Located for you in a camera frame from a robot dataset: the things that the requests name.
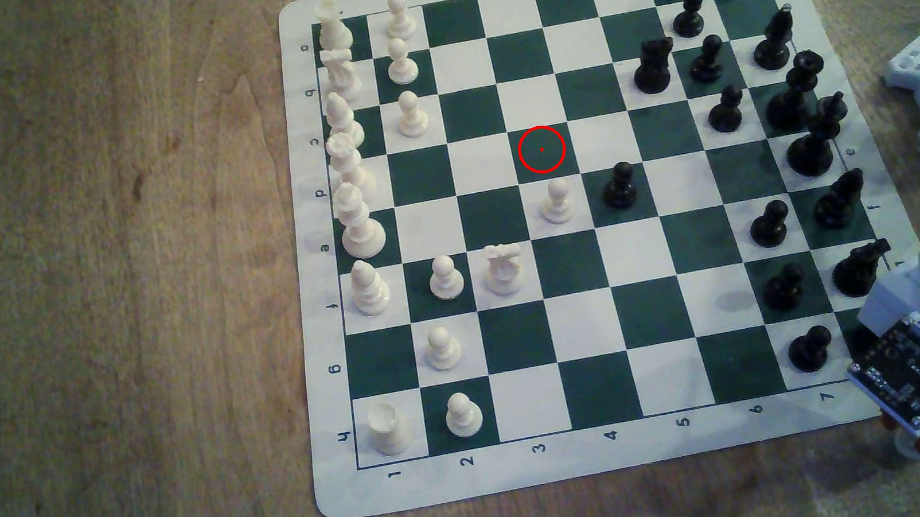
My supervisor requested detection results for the black pawn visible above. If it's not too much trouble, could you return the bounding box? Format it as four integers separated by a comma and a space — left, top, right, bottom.
670, 0, 708, 41
785, 324, 836, 375
746, 197, 794, 251
599, 161, 641, 212
704, 83, 749, 136
761, 261, 810, 314
686, 33, 728, 87

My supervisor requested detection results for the white knight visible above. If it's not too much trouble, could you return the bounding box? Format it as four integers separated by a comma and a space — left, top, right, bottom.
481, 241, 528, 298
319, 45, 366, 106

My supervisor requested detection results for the white rook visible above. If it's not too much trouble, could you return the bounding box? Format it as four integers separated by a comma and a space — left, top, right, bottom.
314, 0, 356, 55
365, 399, 414, 458

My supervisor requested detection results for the white lattice base mount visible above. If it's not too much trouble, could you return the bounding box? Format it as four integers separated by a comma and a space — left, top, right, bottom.
880, 24, 920, 96

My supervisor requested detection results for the black queen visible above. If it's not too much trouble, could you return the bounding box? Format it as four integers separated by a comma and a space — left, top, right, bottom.
759, 49, 832, 134

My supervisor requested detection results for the white pawn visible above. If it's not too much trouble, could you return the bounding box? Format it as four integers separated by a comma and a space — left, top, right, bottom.
538, 177, 577, 228
443, 390, 486, 440
422, 324, 465, 374
426, 253, 467, 303
383, 0, 417, 41
385, 35, 421, 87
394, 88, 431, 140
892, 423, 920, 465

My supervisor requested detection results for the white king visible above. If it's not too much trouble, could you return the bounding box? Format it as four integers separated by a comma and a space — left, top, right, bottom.
330, 178, 390, 263

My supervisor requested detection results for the black bishop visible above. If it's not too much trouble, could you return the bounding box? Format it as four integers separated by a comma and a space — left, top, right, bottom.
809, 168, 870, 233
749, 4, 800, 73

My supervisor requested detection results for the white queen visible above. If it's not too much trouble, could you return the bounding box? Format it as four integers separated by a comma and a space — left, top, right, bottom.
323, 129, 379, 205

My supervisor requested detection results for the black knight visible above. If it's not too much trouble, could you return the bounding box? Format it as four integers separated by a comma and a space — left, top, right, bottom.
828, 237, 897, 301
629, 36, 680, 98

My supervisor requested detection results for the white bishop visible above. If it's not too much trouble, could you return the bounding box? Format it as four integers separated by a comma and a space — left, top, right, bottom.
348, 256, 395, 319
322, 88, 368, 151

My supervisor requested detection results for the black king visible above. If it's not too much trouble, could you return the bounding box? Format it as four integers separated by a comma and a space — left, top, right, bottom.
780, 90, 855, 180

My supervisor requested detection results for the green and white chess mat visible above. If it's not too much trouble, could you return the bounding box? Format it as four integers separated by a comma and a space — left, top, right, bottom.
258, 0, 920, 517

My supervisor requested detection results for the black wrist camera board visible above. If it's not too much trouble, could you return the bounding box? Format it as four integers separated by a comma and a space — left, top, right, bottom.
842, 316, 920, 435

